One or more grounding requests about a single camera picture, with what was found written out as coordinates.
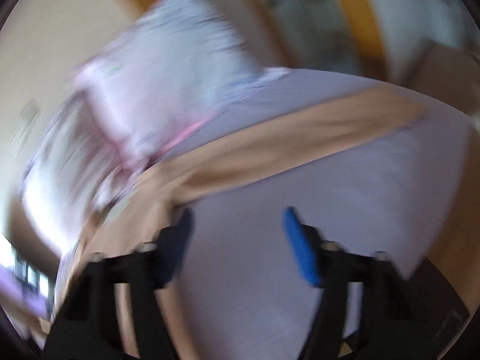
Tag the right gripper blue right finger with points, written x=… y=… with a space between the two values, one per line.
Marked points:
x=303 y=241

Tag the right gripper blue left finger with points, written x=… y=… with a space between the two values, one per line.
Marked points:
x=172 y=243

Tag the beige small garment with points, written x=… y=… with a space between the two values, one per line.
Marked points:
x=240 y=159

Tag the lavender bed sheet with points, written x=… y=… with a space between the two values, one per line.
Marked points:
x=240 y=289

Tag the white floral pillow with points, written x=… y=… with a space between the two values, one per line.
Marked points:
x=172 y=71

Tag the wall switch plate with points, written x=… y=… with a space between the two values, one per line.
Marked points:
x=28 y=117

